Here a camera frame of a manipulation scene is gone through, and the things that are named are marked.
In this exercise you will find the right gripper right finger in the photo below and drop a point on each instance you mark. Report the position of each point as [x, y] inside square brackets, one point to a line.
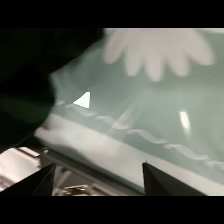
[163, 183]

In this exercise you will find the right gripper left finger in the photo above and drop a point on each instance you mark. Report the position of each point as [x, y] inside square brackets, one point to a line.
[37, 185]

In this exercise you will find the dark green shirt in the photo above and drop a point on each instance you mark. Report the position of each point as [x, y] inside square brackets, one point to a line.
[23, 76]

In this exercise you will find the silver frame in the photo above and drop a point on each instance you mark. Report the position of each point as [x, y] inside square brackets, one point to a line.
[16, 164]

